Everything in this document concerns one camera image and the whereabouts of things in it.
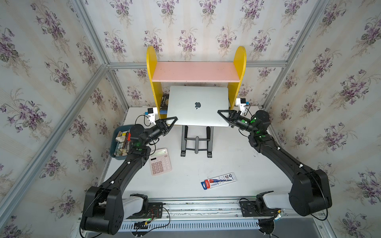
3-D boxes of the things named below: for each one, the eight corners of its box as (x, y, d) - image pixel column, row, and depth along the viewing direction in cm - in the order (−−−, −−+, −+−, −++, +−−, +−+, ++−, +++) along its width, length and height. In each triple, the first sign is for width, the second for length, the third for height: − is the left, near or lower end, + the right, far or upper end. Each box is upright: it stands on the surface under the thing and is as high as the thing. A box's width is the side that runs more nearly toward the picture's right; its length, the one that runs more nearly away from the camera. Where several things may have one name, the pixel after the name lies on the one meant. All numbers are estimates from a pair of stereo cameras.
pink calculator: (152, 176, 86) (151, 175, 84) (148, 153, 96) (148, 151, 94) (172, 170, 88) (171, 168, 86) (166, 148, 98) (166, 146, 96)
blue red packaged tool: (203, 190, 81) (203, 189, 80) (200, 181, 85) (200, 180, 83) (236, 181, 85) (237, 180, 83) (232, 173, 88) (233, 172, 86)
